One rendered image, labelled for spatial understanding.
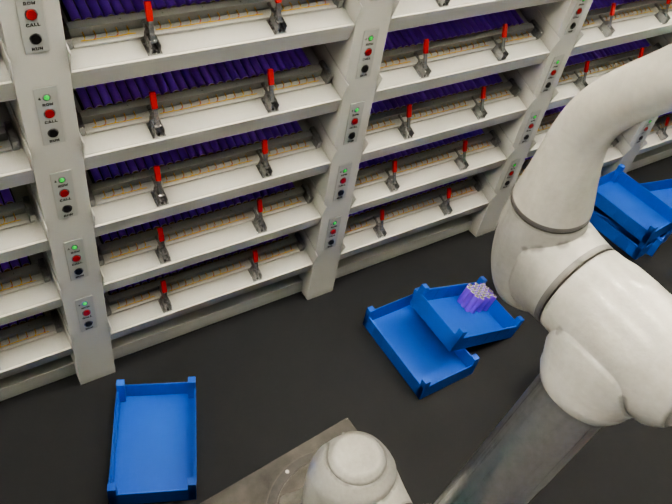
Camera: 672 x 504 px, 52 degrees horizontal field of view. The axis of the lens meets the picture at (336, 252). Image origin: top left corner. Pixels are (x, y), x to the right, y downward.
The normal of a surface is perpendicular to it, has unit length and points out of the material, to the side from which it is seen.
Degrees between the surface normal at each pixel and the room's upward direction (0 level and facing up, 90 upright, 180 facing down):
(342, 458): 5
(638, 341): 43
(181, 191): 18
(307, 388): 0
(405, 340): 0
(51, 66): 90
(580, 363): 80
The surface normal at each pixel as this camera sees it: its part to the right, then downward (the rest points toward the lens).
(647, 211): 0.14, -0.69
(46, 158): 0.52, 0.66
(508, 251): -0.82, 0.41
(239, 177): 0.29, -0.45
